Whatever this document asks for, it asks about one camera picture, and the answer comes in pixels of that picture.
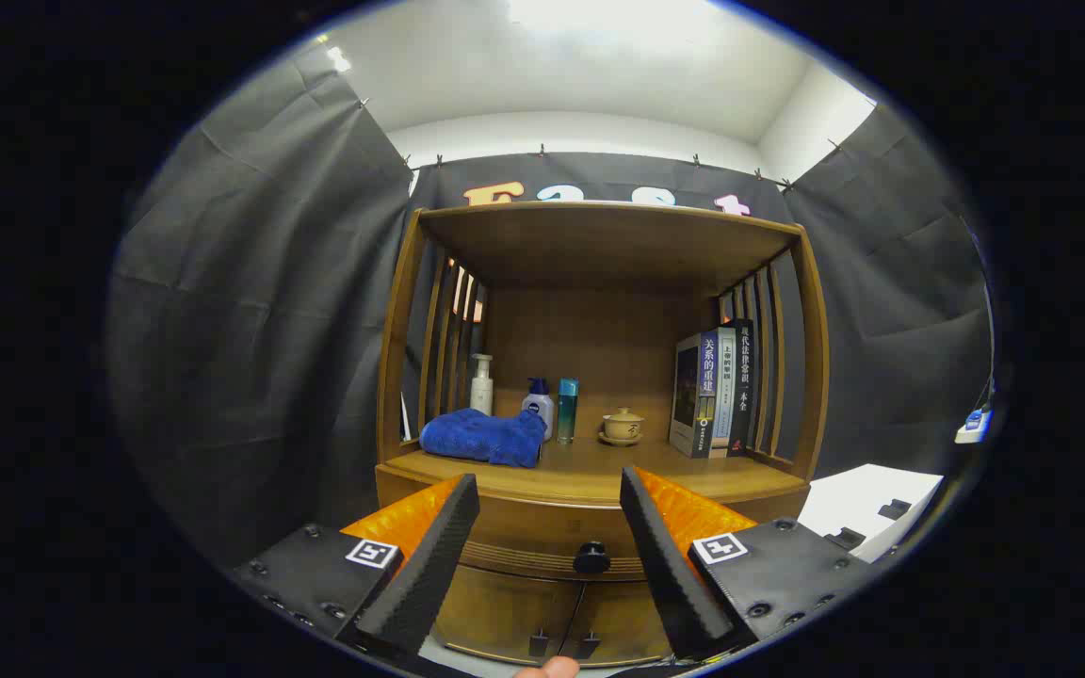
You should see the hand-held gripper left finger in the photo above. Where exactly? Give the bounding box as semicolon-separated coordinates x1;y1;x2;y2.
227;473;481;660

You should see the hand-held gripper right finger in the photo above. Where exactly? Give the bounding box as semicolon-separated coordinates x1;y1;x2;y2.
619;464;892;662

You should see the wooden drawer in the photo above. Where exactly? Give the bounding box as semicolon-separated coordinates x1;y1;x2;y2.
376;469;809;580

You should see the wooden cabinet door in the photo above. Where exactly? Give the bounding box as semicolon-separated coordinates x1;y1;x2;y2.
557;576;677;668
431;563;587;660

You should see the wooden countertop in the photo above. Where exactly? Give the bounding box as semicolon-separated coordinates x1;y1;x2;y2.
384;435;809;505

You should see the wooden cabinet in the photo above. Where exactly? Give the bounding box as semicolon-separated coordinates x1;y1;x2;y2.
375;200;831;668

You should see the blue towel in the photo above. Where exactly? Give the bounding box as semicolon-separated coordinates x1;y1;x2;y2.
419;408;547;469

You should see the beige lidded teacup with saucer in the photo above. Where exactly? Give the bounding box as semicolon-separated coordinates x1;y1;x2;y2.
597;406;645;447

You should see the thick book with blue spine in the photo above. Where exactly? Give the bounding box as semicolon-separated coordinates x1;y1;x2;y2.
668;331;718;460

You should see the white pump bottle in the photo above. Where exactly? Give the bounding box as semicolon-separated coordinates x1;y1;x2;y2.
469;353;495;417

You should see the book with pale spine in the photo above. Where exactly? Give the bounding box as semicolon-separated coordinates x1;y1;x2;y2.
710;327;737;460

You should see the white bottle with blue cap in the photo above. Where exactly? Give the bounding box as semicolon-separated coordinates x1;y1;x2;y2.
521;378;556;442

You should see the teal spray bottle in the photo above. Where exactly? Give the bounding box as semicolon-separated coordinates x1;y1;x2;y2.
557;378;580;445

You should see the white box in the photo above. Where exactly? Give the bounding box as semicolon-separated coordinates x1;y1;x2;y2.
797;463;946;564

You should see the book with black spine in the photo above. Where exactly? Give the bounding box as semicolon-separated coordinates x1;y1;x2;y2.
729;318;756;458

